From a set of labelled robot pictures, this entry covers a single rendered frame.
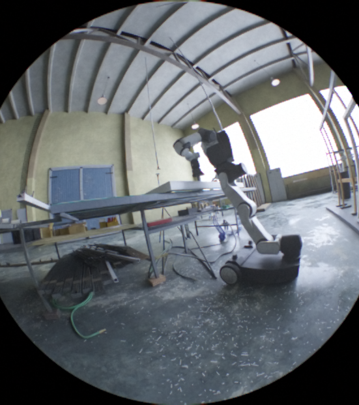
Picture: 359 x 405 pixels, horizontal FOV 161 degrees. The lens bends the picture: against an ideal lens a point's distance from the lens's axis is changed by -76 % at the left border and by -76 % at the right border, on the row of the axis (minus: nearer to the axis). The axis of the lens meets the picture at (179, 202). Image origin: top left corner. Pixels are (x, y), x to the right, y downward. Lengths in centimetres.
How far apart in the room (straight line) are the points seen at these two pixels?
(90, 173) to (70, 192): 159
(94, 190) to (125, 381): 740
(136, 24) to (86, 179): 834
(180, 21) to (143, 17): 164
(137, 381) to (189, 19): 871
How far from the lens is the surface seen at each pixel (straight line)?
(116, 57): 820
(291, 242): 108
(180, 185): 101
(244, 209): 106
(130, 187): 757
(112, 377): 85
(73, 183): 765
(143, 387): 78
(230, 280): 117
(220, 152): 120
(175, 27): 788
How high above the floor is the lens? 72
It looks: 3 degrees up
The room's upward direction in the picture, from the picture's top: 11 degrees counter-clockwise
